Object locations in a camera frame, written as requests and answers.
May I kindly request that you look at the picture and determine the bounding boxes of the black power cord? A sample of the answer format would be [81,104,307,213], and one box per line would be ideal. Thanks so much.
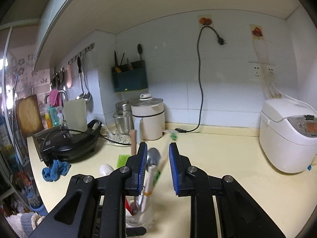
[175,25,227,133]

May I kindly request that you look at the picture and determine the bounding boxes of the fruit sticker wall outlet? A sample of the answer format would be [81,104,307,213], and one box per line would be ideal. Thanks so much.
[197,14,213,29]

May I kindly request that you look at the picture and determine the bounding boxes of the red flower wall sticker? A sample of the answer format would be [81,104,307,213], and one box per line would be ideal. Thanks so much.
[249,24,265,40]

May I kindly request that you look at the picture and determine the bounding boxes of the clear glass utensil cup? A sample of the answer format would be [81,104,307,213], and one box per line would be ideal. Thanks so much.
[126,196,154,230]

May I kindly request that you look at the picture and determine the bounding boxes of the pink cloth on faucet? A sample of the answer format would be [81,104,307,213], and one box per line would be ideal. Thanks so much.
[49,89,62,107]

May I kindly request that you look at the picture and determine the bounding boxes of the wooden handle utensil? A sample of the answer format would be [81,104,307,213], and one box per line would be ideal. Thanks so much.
[130,130,137,156]

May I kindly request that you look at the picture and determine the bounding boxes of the white cutting board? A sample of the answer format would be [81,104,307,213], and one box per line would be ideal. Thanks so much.
[64,99,88,132]

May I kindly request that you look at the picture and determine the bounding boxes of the white wall socket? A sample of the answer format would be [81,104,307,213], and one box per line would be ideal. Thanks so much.
[248,61,276,82]

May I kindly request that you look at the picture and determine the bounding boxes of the green silicone brush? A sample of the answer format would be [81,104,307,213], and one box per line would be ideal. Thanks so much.
[116,155,130,168]

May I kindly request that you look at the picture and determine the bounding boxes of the chopsticks with green band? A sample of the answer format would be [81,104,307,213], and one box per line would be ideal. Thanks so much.
[153,130,178,187]

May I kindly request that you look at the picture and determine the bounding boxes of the orange bottle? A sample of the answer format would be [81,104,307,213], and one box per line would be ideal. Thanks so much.
[45,111,53,128]

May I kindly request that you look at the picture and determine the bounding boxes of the hanging steel ladle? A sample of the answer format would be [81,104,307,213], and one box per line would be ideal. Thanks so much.
[75,54,93,104]

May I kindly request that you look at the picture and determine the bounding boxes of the black electric griddle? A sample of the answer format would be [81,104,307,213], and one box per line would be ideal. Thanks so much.
[32,120,102,167]

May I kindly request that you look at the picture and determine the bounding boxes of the white spoon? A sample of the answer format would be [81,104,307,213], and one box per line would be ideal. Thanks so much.
[99,164,114,177]

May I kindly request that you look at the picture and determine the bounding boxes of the white rice cooker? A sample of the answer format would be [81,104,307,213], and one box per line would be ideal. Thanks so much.
[259,98,316,174]

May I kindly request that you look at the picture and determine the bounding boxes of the red spoon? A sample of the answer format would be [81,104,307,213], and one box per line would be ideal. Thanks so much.
[125,198,133,215]

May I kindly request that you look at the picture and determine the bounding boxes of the dark green wall utensil holder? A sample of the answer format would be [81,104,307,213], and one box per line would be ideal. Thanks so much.
[111,60,148,92]

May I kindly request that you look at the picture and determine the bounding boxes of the green bottle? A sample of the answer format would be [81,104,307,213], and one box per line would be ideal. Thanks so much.
[48,106,60,126]

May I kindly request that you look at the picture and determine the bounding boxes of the blue rag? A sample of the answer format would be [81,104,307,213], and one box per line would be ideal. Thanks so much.
[42,160,71,182]

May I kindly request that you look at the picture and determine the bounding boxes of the wooden cutting board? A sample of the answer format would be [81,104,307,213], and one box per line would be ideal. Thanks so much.
[16,95,44,138]

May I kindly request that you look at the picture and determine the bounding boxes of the stainless steel canister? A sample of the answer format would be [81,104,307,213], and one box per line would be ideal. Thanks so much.
[113,101,134,144]

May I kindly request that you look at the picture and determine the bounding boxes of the light blue plastic spork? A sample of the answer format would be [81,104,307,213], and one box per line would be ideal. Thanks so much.
[146,147,161,170]

